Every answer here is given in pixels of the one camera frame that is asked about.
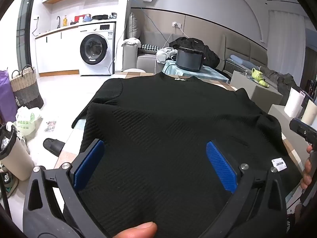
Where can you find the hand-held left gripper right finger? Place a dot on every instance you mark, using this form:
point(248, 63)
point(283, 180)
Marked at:
point(219, 167)

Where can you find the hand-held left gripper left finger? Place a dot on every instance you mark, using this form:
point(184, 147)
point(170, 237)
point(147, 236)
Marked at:
point(88, 163)

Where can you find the black knit sweater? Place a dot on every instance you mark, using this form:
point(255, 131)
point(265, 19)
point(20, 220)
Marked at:
point(161, 116)

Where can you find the person's right hand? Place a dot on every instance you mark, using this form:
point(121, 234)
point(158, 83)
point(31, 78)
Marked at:
point(307, 168)

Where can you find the person's left hand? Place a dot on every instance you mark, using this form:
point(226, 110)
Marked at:
point(138, 231)

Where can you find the cream paper roll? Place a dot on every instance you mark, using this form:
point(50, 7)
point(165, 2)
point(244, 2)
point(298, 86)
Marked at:
point(309, 112)

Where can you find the checked tablecloth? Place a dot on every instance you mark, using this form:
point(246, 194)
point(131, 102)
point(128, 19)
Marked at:
point(65, 153)

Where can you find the white paper towel roll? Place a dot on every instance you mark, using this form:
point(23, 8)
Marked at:
point(293, 103)

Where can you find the white low table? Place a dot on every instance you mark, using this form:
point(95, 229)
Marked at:
point(278, 111)

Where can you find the black slipper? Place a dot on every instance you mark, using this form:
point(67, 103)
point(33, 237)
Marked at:
point(53, 146)

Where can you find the dark grey blanket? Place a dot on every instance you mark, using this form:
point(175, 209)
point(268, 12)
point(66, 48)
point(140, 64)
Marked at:
point(284, 81)

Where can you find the printed leaflet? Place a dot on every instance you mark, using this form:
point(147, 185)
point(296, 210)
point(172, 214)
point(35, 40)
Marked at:
point(50, 126)

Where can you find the grey side table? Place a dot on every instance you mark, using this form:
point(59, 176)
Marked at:
point(257, 96)

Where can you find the beige trash bin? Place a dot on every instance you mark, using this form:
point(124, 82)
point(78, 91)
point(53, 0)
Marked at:
point(17, 158)

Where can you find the green teapot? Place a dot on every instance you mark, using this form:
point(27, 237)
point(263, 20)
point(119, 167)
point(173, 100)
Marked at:
point(256, 73)

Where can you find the white plastic bag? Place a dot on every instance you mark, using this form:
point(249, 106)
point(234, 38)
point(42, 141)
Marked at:
point(26, 124)

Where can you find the dark sneaker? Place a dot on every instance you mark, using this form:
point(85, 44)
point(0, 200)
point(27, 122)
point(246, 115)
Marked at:
point(10, 186)

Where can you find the blue pillow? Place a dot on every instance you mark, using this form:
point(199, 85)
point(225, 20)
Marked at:
point(241, 60)

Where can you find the wicker basket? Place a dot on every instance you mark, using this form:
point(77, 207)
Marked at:
point(26, 91)

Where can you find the beige upholstered headboard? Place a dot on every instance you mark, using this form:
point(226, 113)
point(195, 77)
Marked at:
point(247, 47)

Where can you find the white curtain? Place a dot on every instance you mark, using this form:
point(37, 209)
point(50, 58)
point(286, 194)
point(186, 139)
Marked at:
point(284, 29)

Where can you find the white washing machine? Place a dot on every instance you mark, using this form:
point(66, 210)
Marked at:
point(99, 62)

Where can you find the purple bag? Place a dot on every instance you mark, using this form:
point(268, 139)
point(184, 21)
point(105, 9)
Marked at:
point(6, 99)

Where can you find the black rice cooker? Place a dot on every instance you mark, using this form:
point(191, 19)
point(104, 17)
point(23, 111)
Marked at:
point(188, 60)

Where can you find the black jacket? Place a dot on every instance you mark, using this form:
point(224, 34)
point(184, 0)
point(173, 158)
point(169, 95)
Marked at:
point(210, 54)

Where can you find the white base cabinets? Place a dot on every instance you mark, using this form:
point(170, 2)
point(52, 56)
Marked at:
point(57, 52)

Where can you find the grey sofa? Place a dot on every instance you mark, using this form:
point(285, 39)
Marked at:
point(146, 60)

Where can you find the light grey garment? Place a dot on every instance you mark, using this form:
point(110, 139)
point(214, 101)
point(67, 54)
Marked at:
point(164, 54)

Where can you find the white cloth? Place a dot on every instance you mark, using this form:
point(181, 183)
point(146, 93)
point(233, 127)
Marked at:
point(131, 41)

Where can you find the houndstooth cushion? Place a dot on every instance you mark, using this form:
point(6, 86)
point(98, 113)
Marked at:
point(149, 47)

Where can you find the grey pillow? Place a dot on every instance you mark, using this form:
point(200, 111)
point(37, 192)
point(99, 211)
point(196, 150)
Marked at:
point(133, 28)

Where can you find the black kitchen faucet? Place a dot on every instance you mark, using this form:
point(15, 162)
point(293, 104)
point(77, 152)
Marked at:
point(59, 23)

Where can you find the yellow bottle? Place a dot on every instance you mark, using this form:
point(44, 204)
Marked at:
point(65, 22)

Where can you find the red box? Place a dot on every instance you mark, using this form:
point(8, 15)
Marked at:
point(79, 19)

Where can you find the black pan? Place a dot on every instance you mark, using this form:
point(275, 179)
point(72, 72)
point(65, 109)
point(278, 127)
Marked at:
point(100, 17)

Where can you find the dark framed glass door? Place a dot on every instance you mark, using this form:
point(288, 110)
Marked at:
point(24, 24)

